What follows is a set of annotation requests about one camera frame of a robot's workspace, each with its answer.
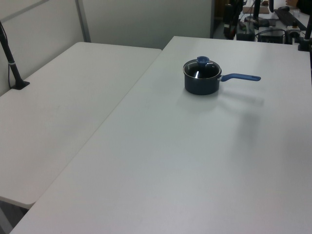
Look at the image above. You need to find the glass lid with blue knob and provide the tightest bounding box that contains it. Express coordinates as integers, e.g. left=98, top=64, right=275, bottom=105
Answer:
left=183, top=56, right=222, bottom=80

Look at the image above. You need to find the black camera pole with zip tie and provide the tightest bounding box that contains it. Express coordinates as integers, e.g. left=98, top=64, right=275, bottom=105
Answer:
left=0, top=20, right=31, bottom=91

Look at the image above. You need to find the dark blue saucepan blue handle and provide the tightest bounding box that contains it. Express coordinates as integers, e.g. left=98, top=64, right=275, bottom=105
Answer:
left=183, top=61, right=262, bottom=96

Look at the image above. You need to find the black electronics box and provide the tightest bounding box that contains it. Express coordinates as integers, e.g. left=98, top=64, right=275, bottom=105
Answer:
left=258, top=28, right=287, bottom=43

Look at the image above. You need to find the black monitor stand round base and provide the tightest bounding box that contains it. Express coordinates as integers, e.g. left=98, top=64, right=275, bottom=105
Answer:
left=248, top=0, right=271, bottom=28

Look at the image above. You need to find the dark device with green part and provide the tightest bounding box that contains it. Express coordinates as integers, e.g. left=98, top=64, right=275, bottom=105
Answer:
left=236, top=21, right=255, bottom=41

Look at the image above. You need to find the grey metal partition post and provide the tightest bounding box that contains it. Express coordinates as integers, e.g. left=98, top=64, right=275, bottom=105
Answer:
left=75, top=0, right=92, bottom=43

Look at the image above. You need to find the black keyboard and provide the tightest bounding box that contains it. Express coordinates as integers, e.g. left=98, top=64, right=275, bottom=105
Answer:
left=273, top=9, right=300, bottom=26

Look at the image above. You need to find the tall black box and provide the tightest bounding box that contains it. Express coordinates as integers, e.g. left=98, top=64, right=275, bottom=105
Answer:
left=223, top=2, right=236, bottom=24

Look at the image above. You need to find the black clamped camera pole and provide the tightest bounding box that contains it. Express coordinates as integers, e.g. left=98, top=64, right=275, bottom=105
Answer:
left=297, top=14, right=312, bottom=52

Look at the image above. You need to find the white side table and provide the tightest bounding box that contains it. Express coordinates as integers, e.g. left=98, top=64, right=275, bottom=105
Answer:
left=0, top=41, right=163, bottom=210

